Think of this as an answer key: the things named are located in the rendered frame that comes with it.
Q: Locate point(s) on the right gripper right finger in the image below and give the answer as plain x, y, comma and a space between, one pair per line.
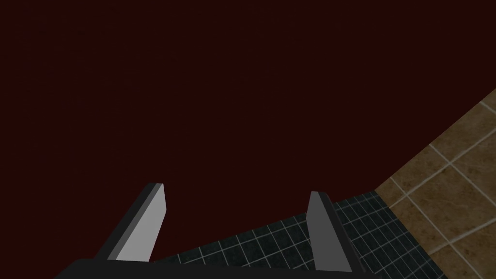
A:
329, 236

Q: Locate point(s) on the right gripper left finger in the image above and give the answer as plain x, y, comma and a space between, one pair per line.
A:
141, 228

